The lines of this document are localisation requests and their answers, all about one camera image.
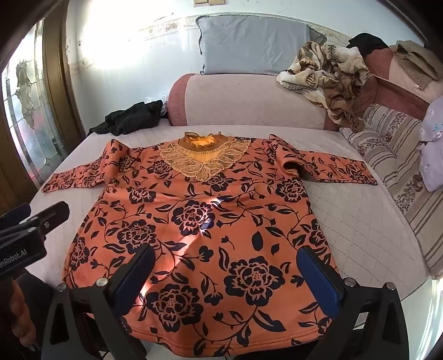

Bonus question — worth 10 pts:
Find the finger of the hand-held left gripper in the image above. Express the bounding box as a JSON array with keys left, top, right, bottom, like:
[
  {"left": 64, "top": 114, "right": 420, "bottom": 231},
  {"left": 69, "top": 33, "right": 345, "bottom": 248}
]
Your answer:
[
  {"left": 19, "top": 201, "right": 70, "bottom": 240},
  {"left": 0, "top": 204, "right": 31, "bottom": 227}
]

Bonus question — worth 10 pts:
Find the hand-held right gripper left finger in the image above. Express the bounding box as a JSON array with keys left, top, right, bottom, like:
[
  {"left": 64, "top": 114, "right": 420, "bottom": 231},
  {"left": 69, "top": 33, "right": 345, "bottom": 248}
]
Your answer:
[{"left": 41, "top": 245, "right": 157, "bottom": 360}]

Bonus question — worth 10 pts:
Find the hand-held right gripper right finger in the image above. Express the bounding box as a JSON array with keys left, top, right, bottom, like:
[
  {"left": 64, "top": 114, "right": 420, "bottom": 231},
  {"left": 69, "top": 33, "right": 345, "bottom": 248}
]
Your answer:
[{"left": 297, "top": 246, "right": 409, "bottom": 360}]

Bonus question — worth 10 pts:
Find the orange floral long-sleeve shirt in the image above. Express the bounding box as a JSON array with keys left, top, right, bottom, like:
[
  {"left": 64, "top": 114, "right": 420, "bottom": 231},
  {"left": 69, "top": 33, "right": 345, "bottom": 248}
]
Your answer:
[{"left": 42, "top": 131, "right": 378, "bottom": 358}]

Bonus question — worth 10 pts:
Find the person's left hand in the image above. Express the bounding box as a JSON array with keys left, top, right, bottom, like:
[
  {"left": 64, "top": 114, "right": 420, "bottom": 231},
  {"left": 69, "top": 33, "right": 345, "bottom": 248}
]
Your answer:
[{"left": 10, "top": 279, "right": 37, "bottom": 351}]

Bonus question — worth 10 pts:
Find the pink quilted bed sheet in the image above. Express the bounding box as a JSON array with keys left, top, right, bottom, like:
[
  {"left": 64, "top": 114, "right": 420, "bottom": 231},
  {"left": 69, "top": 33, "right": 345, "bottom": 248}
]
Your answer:
[{"left": 31, "top": 123, "right": 433, "bottom": 360}]

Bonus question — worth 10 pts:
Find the stained glass door pane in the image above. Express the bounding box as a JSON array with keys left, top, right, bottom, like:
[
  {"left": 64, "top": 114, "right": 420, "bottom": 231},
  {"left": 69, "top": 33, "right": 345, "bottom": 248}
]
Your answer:
[{"left": 2, "top": 21, "right": 65, "bottom": 181}]

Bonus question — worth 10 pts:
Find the black cloth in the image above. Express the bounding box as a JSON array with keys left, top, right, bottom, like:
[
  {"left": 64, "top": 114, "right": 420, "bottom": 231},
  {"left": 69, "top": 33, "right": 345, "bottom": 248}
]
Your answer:
[{"left": 86, "top": 100, "right": 164, "bottom": 136}]

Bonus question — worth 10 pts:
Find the striped floral quilt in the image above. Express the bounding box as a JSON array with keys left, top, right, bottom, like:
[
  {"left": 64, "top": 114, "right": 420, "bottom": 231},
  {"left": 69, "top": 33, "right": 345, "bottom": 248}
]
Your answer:
[{"left": 339, "top": 103, "right": 443, "bottom": 277}]

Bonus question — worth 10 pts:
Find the lavender pillow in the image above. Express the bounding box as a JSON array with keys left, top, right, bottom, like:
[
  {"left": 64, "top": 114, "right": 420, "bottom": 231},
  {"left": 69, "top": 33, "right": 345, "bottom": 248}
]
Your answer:
[{"left": 417, "top": 95, "right": 443, "bottom": 192}]

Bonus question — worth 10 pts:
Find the pink rolled quilt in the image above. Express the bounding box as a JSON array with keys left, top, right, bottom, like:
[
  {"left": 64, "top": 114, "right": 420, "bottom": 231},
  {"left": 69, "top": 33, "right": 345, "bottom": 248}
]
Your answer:
[{"left": 167, "top": 73, "right": 341, "bottom": 131}]

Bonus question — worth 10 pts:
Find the brown leaf-print blanket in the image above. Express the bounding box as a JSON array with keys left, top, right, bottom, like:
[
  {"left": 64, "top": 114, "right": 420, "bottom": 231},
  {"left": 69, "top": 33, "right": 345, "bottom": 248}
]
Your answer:
[{"left": 276, "top": 41, "right": 370, "bottom": 132}]

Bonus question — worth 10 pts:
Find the reddish folded quilt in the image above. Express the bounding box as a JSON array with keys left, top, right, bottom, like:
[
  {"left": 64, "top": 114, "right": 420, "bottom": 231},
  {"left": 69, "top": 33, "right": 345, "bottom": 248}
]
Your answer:
[{"left": 360, "top": 48, "right": 433, "bottom": 122}]

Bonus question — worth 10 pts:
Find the black garment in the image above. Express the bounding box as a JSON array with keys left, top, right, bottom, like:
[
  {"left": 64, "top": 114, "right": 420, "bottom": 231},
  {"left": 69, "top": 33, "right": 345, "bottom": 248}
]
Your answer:
[{"left": 347, "top": 33, "right": 390, "bottom": 56}]

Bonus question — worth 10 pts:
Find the grey pillow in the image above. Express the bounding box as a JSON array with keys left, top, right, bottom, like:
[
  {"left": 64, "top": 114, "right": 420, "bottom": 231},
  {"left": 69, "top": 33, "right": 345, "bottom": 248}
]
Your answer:
[{"left": 195, "top": 14, "right": 328, "bottom": 76}]

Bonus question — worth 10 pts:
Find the wooden door frame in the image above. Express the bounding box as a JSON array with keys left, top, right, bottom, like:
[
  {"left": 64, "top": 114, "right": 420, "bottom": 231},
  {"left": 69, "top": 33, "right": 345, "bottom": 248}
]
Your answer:
[{"left": 42, "top": 0, "right": 87, "bottom": 139}]

